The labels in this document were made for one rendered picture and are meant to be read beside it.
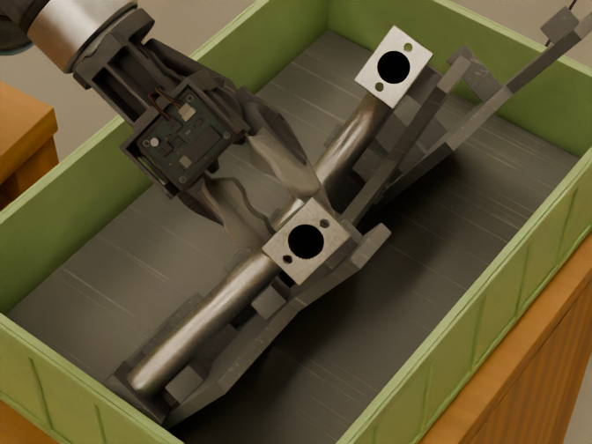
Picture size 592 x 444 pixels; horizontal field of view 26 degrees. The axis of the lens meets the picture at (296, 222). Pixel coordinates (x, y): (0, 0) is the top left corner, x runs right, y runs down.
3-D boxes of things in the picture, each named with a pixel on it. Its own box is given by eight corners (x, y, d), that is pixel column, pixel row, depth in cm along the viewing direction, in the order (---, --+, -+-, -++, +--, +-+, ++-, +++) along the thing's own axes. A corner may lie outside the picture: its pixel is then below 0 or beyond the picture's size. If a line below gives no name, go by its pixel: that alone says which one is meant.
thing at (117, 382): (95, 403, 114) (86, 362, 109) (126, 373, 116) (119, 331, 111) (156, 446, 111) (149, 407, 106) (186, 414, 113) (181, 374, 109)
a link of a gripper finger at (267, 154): (325, 247, 90) (222, 166, 90) (333, 229, 96) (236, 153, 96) (352, 213, 90) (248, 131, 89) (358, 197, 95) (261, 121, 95)
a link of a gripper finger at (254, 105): (277, 196, 94) (185, 122, 94) (281, 191, 96) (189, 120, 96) (316, 146, 93) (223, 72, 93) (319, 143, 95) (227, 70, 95)
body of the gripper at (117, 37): (174, 210, 89) (51, 86, 89) (199, 188, 98) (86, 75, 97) (250, 134, 88) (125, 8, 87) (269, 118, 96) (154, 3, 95)
